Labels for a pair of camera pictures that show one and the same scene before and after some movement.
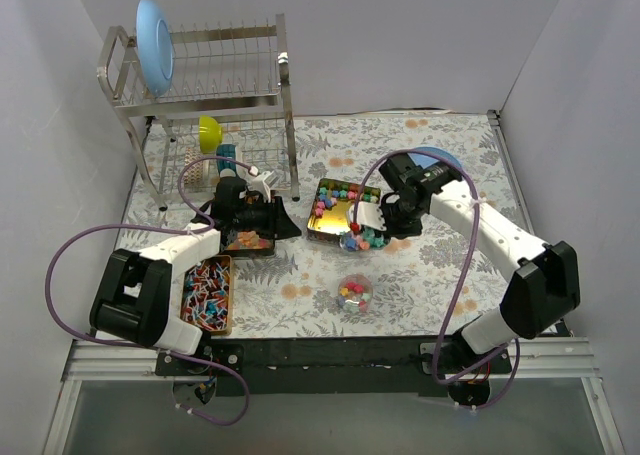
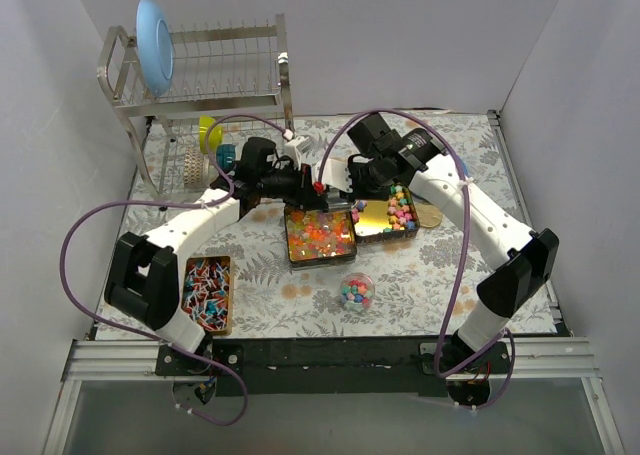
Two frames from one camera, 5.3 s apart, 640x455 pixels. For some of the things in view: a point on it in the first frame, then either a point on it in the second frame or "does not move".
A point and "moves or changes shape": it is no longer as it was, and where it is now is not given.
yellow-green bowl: [210, 134] does not move
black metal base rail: [334, 366] does not move
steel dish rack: [218, 129] does not move
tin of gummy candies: [246, 243] -> [319, 238]
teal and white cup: [226, 167] does not move
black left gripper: [275, 218] -> [306, 187]
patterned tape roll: [198, 174] does not move
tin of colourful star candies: [329, 216] moves or changes shape
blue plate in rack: [156, 46] does not move
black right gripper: [388, 217] -> [358, 176]
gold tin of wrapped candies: [206, 295] does not move
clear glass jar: [355, 293] does not move
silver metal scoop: [358, 240] -> [334, 202]
